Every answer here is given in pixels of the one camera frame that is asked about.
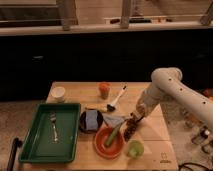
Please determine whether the green cucumber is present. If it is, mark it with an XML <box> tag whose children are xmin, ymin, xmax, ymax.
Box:
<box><xmin>104</xmin><ymin>122</ymin><xmax>124</xmax><ymax>147</ymax></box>

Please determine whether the black plate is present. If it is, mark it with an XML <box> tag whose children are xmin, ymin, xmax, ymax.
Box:
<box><xmin>79</xmin><ymin>110</ymin><xmax>103</xmax><ymax>133</ymax></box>

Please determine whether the grey blue cloth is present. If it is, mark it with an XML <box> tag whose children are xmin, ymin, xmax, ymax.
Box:
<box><xmin>103</xmin><ymin>114</ymin><xmax>125</xmax><ymax>127</ymax></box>

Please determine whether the blue sponge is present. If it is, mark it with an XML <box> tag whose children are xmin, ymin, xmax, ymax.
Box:
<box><xmin>86</xmin><ymin>110</ymin><xmax>98</xmax><ymax>130</ymax></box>

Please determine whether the black whiteboard eraser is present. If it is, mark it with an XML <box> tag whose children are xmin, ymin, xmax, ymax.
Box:
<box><xmin>126</xmin><ymin>116</ymin><xmax>143</xmax><ymax>126</ymax></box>

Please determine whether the orange plastic bowl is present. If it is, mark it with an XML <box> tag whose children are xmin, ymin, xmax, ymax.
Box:
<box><xmin>93</xmin><ymin>127</ymin><xmax>124</xmax><ymax>159</ymax></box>

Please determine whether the green plastic tray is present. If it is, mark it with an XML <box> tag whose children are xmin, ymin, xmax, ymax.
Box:
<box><xmin>19</xmin><ymin>103</ymin><xmax>81</xmax><ymax>163</ymax></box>

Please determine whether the small white cup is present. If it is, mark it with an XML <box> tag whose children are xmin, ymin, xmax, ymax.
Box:
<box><xmin>51</xmin><ymin>87</ymin><xmax>66</xmax><ymax>102</ymax></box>

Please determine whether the banana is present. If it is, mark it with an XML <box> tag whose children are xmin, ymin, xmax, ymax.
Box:
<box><xmin>85</xmin><ymin>105</ymin><xmax>107</xmax><ymax>113</ymax></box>

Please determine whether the black chair frame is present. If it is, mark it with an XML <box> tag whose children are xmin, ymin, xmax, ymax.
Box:
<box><xmin>6</xmin><ymin>138</ymin><xmax>23</xmax><ymax>171</ymax></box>

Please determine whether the green plastic cup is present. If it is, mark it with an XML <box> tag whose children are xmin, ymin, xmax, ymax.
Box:
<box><xmin>127</xmin><ymin>140</ymin><xmax>144</xmax><ymax>158</ymax></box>

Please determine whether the black cable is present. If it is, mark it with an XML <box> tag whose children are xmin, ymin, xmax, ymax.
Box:
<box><xmin>178</xmin><ymin>161</ymin><xmax>213</xmax><ymax>171</ymax></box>

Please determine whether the dark red grape bunch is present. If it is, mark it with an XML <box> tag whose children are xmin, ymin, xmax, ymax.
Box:
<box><xmin>124</xmin><ymin>120</ymin><xmax>138</xmax><ymax>142</ymax></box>

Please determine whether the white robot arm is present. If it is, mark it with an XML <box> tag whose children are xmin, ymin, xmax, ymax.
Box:
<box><xmin>134</xmin><ymin>67</ymin><xmax>213</xmax><ymax>131</ymax></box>

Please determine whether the metal fork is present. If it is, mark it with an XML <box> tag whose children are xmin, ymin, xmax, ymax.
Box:
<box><xmin>50</xmin><ymin>114</ymin><xmax>59</xmax><ymax>143</ymax></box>

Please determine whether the white handled brush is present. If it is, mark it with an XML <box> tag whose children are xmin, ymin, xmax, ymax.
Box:
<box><xmin>107</xmin><ymin>85</ymin><xmax>127</xmax><ymax>112</ymax></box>

